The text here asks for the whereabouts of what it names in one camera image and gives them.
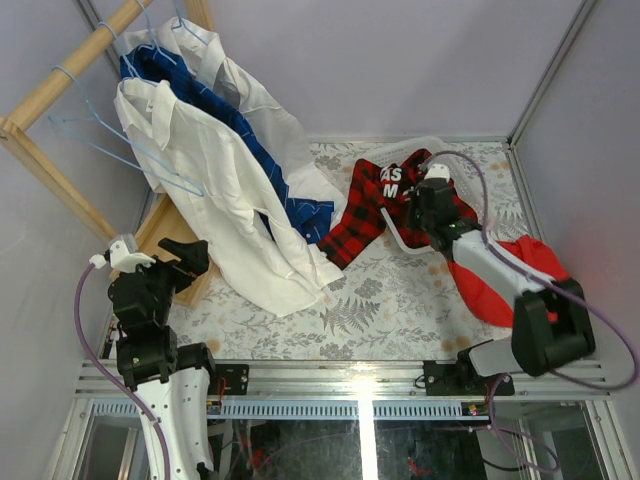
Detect red black plaid shirt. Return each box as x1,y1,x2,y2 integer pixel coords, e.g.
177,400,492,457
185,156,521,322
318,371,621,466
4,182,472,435
318,149,479,269

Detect white long-sleeve shirt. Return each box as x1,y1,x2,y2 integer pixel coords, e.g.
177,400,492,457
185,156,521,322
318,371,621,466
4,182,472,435
114,78,343,316

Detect blue plaid shirt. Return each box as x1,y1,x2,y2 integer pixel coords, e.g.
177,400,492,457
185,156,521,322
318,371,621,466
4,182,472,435
118,45,336,245

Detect light blue wire hanger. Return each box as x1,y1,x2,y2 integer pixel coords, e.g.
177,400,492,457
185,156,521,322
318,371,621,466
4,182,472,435
48,64,206,199

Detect blue hanger of white shirt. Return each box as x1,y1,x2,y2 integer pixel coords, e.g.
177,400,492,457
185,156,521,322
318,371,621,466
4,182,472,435
98,21,162,84

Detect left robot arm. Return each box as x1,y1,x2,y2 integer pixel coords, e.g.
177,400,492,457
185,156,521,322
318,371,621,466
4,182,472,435
108,234,219,479

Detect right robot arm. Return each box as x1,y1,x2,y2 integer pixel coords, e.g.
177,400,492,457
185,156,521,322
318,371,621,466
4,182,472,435
407,178,596,396

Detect wooden clothes rack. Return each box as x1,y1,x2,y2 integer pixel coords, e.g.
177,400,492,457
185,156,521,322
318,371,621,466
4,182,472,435
0,0,226,307

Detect white plastic basket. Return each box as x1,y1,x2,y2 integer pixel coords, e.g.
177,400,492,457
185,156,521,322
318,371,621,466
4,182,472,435
364,136,478,255

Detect floral table cover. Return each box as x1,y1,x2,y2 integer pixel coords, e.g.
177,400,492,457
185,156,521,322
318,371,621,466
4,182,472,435
149,139,566,361

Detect red cloth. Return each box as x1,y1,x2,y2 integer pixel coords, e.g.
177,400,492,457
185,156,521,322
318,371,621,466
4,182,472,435
448,231,569,328

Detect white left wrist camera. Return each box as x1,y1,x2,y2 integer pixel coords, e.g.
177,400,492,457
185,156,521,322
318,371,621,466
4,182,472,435
89,234,156,274

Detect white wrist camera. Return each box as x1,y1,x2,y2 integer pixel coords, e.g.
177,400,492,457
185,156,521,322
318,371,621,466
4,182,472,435
89,234,156,274
417,163,451,188

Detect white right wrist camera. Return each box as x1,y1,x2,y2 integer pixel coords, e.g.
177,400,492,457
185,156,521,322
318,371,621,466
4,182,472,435
417,163,451,188

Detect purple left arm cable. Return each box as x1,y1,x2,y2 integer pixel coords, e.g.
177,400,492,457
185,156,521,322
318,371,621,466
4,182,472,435
73,262,174,480

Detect aluminium rail frame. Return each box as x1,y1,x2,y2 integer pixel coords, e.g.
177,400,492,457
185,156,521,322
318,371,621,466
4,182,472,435
55,359,639,479

